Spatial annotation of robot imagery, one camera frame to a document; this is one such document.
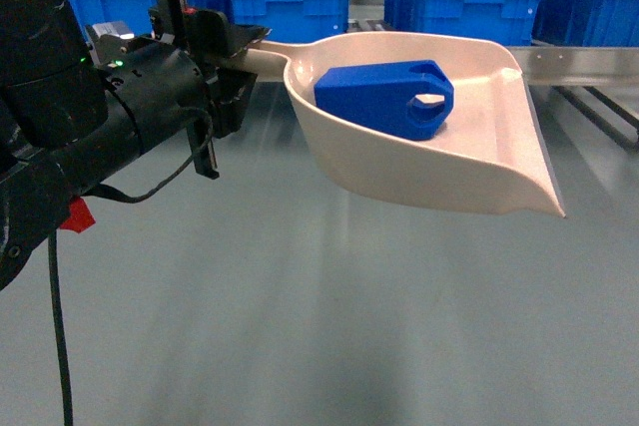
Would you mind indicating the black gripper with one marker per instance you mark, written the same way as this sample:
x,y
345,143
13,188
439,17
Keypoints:
x,y
155,89

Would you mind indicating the blue plastic part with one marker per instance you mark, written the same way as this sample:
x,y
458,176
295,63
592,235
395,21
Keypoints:
x,y
408,100

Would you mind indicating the beige plastic dustpan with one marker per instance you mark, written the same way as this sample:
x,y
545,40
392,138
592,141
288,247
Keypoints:
x,y
488,157

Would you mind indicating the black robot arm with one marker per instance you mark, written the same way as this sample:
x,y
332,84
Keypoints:
x,y
73,114

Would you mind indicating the blue crate left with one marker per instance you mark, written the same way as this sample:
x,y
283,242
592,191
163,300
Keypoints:
x,y
290,21

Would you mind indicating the blue crate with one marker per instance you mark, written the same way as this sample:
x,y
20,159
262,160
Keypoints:
x,y
290,21
514,23

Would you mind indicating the red clip tag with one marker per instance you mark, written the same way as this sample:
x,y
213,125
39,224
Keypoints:
x,y
80,218

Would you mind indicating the blue crate right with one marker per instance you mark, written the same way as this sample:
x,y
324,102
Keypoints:
x,y
514,23

